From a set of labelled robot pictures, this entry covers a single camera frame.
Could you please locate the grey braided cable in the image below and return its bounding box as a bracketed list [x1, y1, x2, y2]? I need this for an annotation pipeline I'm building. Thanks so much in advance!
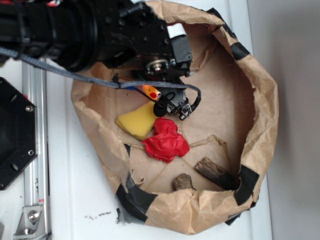
[0, 46, 202, 111]

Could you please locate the crumpled red cloth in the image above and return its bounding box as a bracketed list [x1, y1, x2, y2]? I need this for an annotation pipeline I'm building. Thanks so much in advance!
[142, 117, 190, 164]

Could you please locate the yellow rubber duck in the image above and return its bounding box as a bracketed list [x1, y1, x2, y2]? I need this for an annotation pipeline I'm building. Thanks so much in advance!
[142, 85, 161, 101]

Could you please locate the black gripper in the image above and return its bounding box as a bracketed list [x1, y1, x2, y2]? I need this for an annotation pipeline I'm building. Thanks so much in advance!
[96, 0, 192, 120]

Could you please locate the metal corner bracket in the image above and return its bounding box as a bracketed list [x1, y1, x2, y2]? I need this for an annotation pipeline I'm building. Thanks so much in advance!
[13, 205, 47, 240]

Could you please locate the aluminium extrusion rail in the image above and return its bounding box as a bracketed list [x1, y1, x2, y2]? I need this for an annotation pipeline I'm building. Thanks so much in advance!
[13, 63, 52, 240]

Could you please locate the dark wooden block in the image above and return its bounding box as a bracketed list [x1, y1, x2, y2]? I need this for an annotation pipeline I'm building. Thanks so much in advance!
[194, 157, 240, 190]

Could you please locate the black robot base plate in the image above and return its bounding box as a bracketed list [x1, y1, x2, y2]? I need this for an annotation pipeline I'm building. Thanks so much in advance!
[0, 77, 37, 191]

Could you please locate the brown paper bag bin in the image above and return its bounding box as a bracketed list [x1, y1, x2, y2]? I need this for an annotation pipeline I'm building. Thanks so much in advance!
[71, 1, 279, 235]

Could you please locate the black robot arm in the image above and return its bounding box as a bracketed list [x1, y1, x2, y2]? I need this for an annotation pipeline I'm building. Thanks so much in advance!
[0, 0, 201, 120]

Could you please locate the yellow sponge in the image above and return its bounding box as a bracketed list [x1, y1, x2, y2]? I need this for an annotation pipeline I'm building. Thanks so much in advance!
[115, 101, 158, 141]

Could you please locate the small brown rock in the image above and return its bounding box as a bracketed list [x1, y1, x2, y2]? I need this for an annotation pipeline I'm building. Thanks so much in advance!
[173, 173, 194, 191]

